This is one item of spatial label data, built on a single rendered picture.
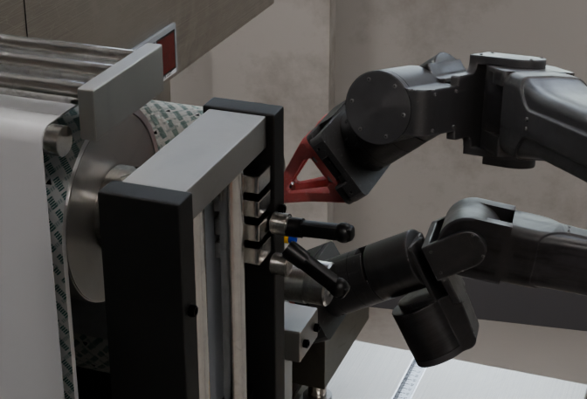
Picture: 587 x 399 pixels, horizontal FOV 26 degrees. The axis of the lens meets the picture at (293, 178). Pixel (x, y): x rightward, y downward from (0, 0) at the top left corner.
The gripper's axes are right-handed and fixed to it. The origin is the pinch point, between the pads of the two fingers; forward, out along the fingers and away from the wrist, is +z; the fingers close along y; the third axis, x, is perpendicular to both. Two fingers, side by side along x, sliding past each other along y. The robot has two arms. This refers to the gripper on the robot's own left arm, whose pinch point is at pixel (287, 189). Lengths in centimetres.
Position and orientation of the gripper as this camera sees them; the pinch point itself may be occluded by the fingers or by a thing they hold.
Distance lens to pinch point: 113.7
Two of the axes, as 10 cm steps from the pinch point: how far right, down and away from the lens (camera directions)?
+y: 3.7, -4.2, 8.3
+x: -6.0, -7.9, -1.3
